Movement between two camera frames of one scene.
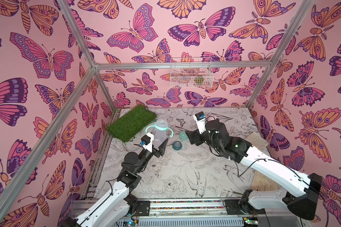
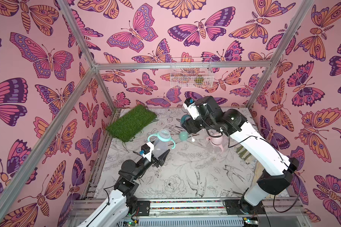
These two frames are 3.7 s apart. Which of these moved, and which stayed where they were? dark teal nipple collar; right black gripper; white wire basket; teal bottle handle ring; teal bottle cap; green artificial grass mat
Moved: dark teal nipple collar; teal bottle handle ring; right black gripper
Stayed: green artificial grass mat; white wire basket; teal bottle cap
